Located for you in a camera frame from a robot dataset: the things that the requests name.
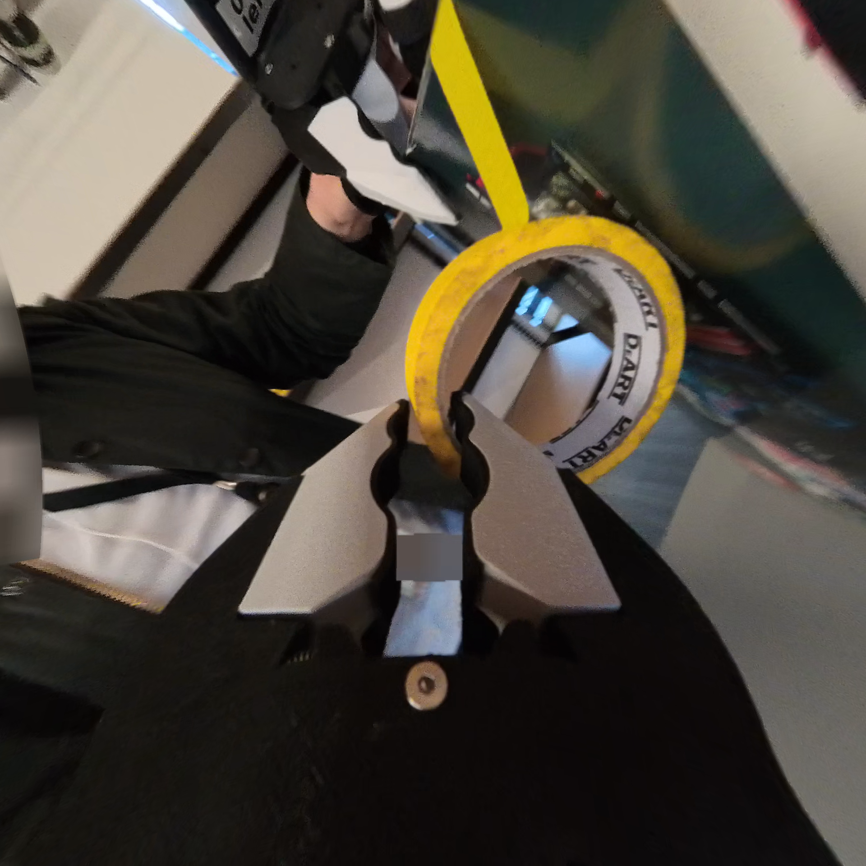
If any white shirt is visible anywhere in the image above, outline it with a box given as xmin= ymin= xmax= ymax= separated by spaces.
xmin=41 ymin=467 xmax=272 ymax=610

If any yellow tape roll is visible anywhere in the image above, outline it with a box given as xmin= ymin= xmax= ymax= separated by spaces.
xmin=405 ymin=0 xmax=687 ymax=488

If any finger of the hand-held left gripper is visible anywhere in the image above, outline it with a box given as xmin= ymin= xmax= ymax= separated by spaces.
xmin=308 ymin=98 xmax=462 ymax=224
xmin=352 ymin=60 xmax=415 ymax=151

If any person's left hand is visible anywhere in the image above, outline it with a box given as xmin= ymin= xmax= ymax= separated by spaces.
xmin=308 ymin=172 xmax=380 ymax=242

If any black lego box race car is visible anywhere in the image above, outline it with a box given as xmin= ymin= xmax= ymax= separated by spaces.
xmin=409 ymin=0 xmax=866 ymax=407

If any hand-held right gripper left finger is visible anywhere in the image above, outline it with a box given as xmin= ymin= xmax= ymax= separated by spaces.
xmin=238 ymin=399 xmax=410 ymax=617

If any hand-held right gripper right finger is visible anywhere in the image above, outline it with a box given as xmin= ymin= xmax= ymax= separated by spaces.
xmin=450 ymin=391 xmax=622 ymax=623

